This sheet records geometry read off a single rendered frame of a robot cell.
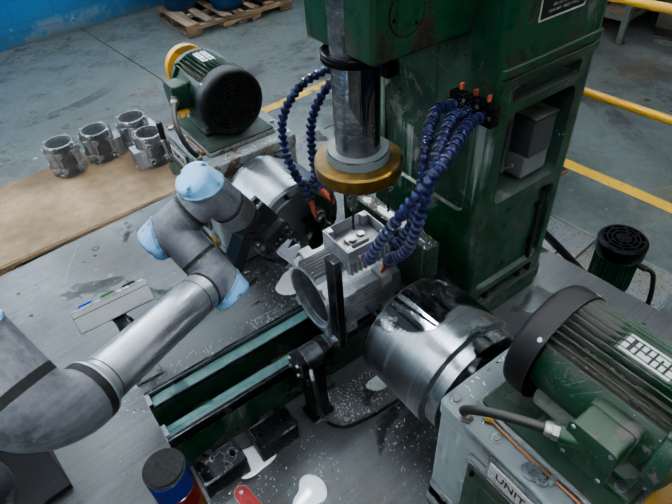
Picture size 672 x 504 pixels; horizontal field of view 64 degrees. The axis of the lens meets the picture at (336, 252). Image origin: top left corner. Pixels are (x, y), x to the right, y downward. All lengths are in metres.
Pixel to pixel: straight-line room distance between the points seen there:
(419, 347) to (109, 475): 0.75
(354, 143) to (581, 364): 0.55
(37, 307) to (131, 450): 0.61
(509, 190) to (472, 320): 0.37
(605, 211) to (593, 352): 2.58
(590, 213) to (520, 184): 2.03
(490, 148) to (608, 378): 0.52
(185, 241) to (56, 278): 0.91
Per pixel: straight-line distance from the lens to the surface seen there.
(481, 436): 0.89
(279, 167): 1.41
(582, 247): 2.38
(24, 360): 0.79
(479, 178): 1.14
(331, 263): 0.98
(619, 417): 0.77
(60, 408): 0.78
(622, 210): 3.38
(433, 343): 0.99
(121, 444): 1.40
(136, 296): 1.29
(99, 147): 3.66
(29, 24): 6.57
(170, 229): 1.01
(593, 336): 0.78
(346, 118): 1.02
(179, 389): 1.28
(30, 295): 1.86
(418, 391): 1.01
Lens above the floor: 1.93
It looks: 42 degrees down
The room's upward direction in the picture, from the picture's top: 4 degrees counter-clockwise
